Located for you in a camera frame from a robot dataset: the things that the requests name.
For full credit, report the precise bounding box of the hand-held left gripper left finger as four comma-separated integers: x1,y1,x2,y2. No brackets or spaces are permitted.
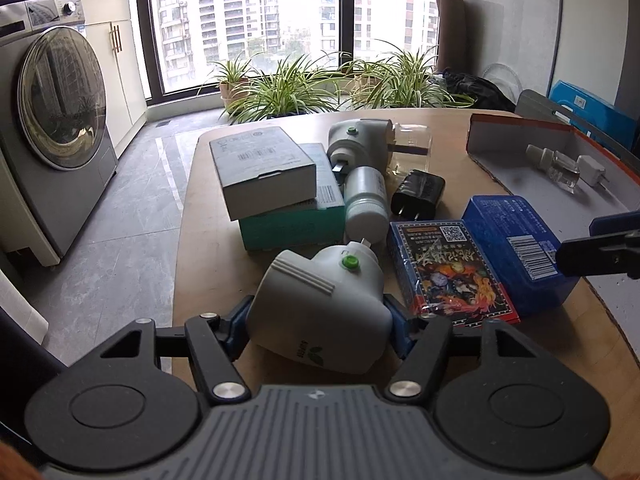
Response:
99,295,257,407

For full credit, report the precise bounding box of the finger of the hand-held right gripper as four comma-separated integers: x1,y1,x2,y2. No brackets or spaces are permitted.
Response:
556,240,640,279
589,211,640,247

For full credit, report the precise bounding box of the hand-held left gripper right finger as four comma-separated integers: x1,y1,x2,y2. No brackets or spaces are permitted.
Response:
381,294,539,402

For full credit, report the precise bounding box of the blue printed card pack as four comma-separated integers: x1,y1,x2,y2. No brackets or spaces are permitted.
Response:
386,219,521,329

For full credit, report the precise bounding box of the white plug-in repellent device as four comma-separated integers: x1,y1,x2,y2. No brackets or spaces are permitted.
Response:
245,239,394,376

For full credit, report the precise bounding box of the orange-rimmed cardboard box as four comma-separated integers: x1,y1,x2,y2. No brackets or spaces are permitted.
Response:
465,113,640,361

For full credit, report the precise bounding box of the blue box with barcode label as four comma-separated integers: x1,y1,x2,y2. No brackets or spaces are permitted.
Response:
460,194,581,317

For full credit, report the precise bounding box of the grey white carton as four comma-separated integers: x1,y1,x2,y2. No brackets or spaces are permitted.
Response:
209,126,318,221

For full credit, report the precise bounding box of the white charger plug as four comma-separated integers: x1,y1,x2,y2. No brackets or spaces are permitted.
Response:
575,154,612,189

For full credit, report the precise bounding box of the clear liquid refill bottle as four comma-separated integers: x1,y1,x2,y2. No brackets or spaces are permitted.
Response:
525,143,581,192

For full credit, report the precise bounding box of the teal carton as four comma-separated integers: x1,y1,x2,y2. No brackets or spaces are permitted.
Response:
238,142,347,252

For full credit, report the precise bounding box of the blue storage box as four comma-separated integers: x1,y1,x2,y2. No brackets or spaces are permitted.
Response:
547,79,640,150

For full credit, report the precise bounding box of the black power adapter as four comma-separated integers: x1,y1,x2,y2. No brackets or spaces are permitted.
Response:
390,169,447,221

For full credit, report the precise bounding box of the white plastic bottle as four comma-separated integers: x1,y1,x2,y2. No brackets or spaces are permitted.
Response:
344,166,390,245

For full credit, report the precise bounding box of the grey chair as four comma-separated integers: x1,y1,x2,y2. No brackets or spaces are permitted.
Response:
513,88,640,163

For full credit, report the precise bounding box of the white fan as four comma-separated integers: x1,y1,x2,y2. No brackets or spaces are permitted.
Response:
481,62,527,107

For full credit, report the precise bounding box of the white repellent device with bottle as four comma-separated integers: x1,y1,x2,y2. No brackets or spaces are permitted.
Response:
326,119,434,186

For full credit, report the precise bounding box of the black bag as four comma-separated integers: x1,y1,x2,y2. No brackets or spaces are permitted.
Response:
442,70,517,112

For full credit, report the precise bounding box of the large spider plant white pot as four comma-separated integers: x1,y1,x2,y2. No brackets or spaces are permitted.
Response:
219,52,351,127

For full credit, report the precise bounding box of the small potted spider plant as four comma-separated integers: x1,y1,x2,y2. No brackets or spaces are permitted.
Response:
199,54,263,111

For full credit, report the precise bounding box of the grey front-load washing machine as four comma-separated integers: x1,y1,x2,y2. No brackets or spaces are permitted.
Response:
0,0,121,269

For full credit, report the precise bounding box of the black-framed window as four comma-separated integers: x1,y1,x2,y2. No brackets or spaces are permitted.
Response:
131,0,453,107

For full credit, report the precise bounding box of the cream cabinet with gold handles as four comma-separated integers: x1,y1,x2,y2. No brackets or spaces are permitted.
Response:
75,0,149,162

